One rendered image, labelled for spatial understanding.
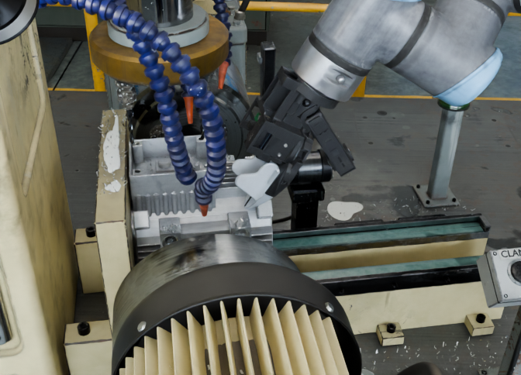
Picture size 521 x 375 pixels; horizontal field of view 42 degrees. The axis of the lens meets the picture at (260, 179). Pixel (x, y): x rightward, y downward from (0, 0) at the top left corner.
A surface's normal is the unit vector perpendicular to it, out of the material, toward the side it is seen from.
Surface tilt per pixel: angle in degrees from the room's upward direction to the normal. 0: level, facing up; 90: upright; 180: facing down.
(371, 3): 78
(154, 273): 32
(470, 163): 0
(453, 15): 40
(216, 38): 0
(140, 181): 90
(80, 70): 0
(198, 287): 16
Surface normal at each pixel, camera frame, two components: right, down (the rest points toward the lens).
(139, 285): -0.66, -0.55
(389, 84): 0.01, -0.83
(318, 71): -0.36, 0.25
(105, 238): 0.15, 0.56
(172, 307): -0.47, -0.69
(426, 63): -0.16, 0.56
